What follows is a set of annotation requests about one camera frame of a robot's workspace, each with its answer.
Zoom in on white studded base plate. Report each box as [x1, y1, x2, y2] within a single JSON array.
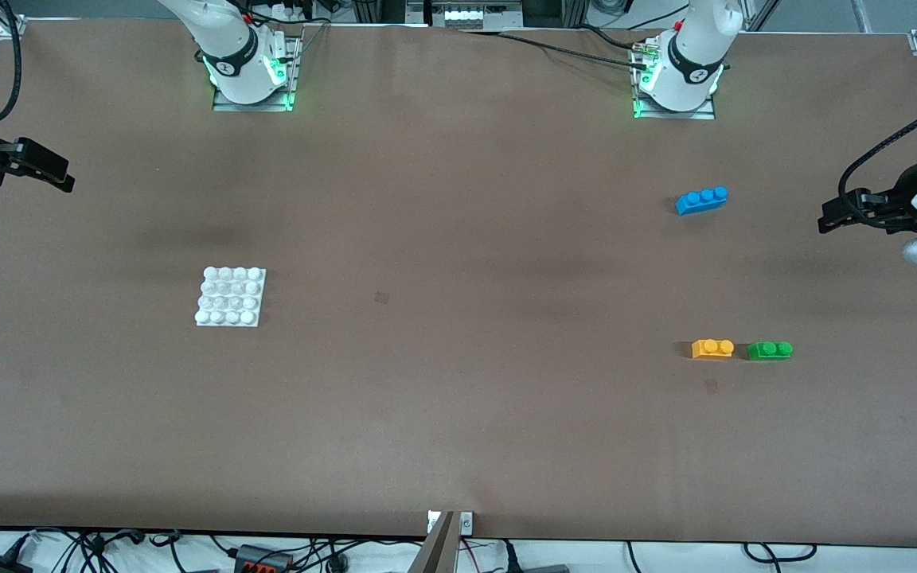
[[194, 266, 267, 329]]

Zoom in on blue three-stud block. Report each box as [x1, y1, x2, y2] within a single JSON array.
[[675, 185, 730, 216]]

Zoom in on white terminal block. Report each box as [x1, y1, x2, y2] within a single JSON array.
[[443, 7, 504, 29]]

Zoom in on black orange power adapter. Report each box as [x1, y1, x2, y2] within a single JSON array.
[[233, 544, 295, 573]]

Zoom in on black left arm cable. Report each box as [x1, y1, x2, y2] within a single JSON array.
[[838, 89, 917, 212]]

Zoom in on black cables on table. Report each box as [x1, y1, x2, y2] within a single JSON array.
[[458, 24, 662, 72]]

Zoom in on small metal bracket plate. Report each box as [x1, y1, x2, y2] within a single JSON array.
[[427, 511, 474, 534]]

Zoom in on grey brown camera post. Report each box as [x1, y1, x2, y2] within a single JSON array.
[[408, 511, 459, 573]]

